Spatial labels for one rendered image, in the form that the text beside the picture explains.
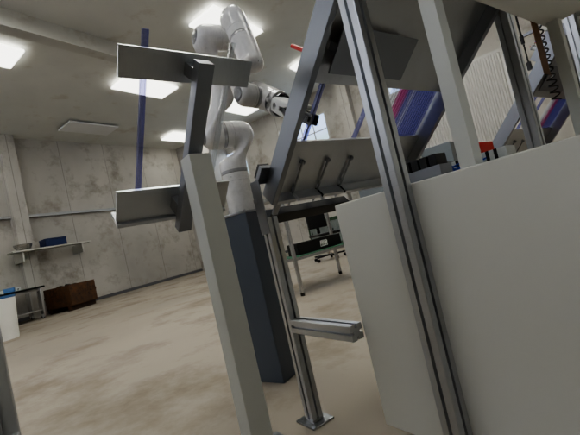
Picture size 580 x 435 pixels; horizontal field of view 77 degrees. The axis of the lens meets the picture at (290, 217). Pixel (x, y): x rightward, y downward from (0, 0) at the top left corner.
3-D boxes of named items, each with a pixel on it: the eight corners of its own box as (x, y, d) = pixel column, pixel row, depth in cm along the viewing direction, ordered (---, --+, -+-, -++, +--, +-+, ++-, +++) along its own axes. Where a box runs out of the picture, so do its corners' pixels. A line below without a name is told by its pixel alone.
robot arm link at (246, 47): (218, 21, 123) (246, 93, 115) (257, 31, 133) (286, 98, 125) (208, 41, 129) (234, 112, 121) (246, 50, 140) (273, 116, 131)
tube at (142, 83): (135, 218, 106) (133, 215, 107) (140, 217, 107) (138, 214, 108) (142, 28, 79) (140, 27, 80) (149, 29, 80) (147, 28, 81)
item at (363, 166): (274, 197, 118) (268, 191, 120) (400, 177, 157) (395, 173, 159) (289, 144, 107) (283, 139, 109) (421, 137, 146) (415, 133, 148)
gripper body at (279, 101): (268, 90, 116) (290, 99, 109) (293, 94, 122) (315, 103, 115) (264, 114, 119) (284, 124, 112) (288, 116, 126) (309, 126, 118)
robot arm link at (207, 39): (242, 149, 162) (207, 153, 154) (231, 146, 172) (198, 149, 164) (236, 22, 146) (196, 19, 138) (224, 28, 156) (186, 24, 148)
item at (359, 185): (277, 204, 117) (265, 192, 122) (403, 183, 156) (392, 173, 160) (278, 201, 117) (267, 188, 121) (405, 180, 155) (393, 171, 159)
